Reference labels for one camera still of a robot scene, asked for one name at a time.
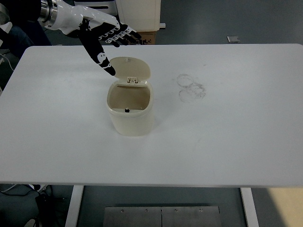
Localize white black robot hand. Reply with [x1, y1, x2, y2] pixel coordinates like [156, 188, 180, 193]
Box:
[39, 0, 142, 76]

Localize white machine base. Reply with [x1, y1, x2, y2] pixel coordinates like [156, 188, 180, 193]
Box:
[73, 0, 118, 16]

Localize white table leg right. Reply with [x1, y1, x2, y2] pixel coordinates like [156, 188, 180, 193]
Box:
[240, 188, 259, 227]

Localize cream plastic trash can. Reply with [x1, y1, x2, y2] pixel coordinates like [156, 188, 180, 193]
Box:
[107, 57, 154, 136]

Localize white bar on floor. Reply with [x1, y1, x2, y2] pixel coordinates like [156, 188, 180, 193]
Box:
[159, 23, 166, 29]

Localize metal floor plate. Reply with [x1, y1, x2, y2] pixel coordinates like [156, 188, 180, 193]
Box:
[103, 206, 222, 227]

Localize black cables under table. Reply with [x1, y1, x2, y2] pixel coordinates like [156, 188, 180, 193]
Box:
[0, 183, 69, 227]

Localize small grey floor plate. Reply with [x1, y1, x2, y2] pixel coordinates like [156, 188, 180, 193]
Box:
[227, 36, 241, 44]

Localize white table leg left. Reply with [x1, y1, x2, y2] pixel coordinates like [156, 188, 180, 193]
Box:
[65, 185, 84, 227]

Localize white table leg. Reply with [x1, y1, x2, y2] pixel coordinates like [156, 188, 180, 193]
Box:
[240, 188, 259, 227]
[65, 185, 84, 227]

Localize seated person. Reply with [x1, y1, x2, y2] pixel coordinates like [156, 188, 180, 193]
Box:
[0, 21, 52, 59]

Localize large white bin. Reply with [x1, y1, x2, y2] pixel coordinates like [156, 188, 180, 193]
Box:
[116, 0, 161, 32]

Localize cardboard box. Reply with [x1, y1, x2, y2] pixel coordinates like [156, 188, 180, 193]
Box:
[135, 31, 157, 45]

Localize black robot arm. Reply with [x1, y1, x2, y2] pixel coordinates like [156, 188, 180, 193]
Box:
[0, 0, 141, 76]

